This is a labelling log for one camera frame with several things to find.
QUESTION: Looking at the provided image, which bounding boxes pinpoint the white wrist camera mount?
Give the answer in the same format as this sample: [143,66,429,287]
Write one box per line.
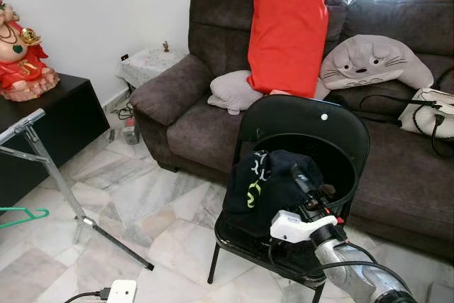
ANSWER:
[106,280,138,303]
[270,209,328,243]

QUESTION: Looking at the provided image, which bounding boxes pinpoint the red pillow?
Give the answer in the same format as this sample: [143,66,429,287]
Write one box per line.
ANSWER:
[247,0,336,99]

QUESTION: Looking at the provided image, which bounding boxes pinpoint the black shirt with lime print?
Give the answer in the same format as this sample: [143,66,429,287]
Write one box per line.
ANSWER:
[223,149,334,243]

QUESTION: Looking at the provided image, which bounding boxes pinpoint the silver clothes rack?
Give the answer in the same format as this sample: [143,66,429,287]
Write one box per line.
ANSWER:
[0,109,155,272]

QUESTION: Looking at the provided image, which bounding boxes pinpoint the lace-covered side table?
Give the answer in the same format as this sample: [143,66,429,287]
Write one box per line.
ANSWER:
[117,48,189,91]

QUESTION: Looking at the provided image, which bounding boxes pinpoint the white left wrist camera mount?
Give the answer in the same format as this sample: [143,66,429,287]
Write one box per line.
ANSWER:
[106,280,138,303]

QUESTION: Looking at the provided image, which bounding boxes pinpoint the white bag black straps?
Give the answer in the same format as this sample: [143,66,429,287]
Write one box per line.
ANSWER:
[358,65,454,158]

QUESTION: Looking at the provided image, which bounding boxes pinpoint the red laughing Buddha statue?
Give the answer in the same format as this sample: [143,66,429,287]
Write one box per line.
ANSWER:
[0,0,61,102]

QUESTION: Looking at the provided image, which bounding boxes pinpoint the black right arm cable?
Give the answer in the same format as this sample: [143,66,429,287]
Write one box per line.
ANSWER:
[266,239,419,297]

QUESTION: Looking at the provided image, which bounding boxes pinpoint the green hanger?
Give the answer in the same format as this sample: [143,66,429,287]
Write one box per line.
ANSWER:
[0,207,50,229]

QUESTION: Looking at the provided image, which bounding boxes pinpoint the dark brown sofa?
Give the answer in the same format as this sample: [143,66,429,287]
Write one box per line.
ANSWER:
[129,0,454,261]

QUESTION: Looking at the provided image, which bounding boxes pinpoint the black folding chair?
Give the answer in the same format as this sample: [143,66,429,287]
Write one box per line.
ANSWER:
[207,94,372,303]

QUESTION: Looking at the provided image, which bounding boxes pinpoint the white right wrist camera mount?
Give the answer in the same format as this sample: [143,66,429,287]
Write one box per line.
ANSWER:
[270,209,328,243]

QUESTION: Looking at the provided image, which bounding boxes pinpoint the grey Totoro cushion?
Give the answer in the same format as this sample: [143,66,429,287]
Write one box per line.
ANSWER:
[319,33,435,92]

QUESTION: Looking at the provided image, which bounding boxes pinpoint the small grey cushion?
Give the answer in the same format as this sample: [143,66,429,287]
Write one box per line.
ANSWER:
[208,70,265,116]

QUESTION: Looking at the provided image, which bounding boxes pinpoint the black TV console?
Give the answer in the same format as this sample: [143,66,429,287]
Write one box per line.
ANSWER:
[0,72,111,208]

